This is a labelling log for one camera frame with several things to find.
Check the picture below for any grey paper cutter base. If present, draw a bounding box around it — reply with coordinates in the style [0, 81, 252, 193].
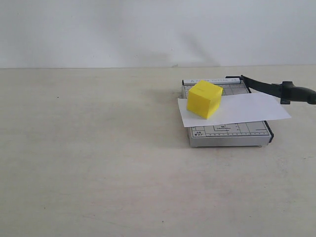
[178, 79, 274, 147]

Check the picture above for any black cutter blade arm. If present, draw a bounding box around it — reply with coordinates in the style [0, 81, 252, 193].
[240, 75, 316, 105]

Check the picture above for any white paper sheet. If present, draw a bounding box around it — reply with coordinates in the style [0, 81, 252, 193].
[178, 92, 291, 127]

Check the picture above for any yellow cube block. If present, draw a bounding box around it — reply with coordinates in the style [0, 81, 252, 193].
[187, 80, 223, 119]

